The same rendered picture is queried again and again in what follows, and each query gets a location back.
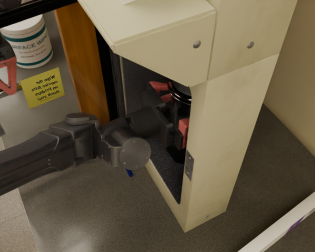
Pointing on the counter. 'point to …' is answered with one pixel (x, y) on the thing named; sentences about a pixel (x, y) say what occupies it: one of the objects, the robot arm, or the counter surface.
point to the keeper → (189, 165)
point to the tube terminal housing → (227, 104)
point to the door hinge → (118, 83)
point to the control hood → (159, 34)
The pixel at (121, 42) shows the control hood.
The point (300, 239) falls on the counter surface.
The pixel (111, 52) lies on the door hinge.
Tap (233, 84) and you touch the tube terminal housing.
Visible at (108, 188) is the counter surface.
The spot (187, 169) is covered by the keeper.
